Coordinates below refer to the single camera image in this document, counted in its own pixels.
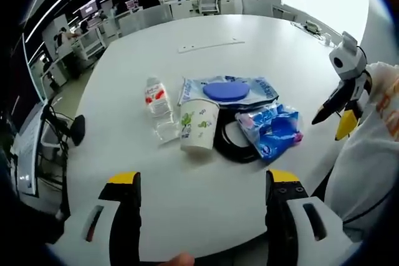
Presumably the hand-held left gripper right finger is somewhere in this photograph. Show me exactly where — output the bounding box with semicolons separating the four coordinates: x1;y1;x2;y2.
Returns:
264;168;364;266

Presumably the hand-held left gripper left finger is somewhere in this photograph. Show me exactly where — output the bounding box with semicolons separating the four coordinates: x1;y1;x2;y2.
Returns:
46;171;143;266

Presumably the blue plastic bag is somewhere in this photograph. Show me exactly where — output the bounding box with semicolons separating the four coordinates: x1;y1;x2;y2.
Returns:
235;103;304;163

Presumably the white blue wipes packet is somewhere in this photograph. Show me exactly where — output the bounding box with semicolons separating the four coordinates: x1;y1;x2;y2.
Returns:
176;75;279;108

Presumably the blue round lid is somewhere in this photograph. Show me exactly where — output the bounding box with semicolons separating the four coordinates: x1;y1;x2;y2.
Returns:
202;82;251;103

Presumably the black round ring dish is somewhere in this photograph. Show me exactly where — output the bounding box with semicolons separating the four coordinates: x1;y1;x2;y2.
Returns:
214;106;266;164

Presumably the clear plastic water bottle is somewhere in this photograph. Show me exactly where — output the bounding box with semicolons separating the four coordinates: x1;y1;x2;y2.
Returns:
143;76;176;146

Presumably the white printed paper cup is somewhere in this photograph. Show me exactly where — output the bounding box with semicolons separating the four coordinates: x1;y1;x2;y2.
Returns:
180;98;221;153

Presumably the person's left hand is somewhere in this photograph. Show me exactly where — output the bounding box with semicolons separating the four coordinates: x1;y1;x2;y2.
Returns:
161;252;196;266

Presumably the white device on table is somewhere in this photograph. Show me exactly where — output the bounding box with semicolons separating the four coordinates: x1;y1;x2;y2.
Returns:
302;19;324;35

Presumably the white round table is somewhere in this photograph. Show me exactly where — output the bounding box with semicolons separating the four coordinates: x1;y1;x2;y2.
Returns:
66;13;369;258

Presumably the white office chair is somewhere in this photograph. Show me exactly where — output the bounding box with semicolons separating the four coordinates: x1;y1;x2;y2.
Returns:
197;0;219;15

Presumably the white desk partition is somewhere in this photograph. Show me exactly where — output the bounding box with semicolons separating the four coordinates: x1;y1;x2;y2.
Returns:
117;6;174;37

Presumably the computer monitor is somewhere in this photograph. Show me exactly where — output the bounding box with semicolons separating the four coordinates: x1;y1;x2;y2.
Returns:
79;2;100;21

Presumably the white flat cable cover strip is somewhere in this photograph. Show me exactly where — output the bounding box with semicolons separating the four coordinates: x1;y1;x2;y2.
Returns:
177;38;246;54

